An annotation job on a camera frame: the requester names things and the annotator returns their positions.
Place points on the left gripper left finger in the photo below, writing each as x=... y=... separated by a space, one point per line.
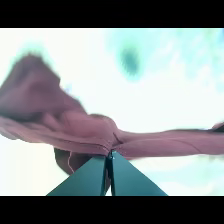
x=85 y=180

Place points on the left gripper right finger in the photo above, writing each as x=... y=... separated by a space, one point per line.
x=133 y=181

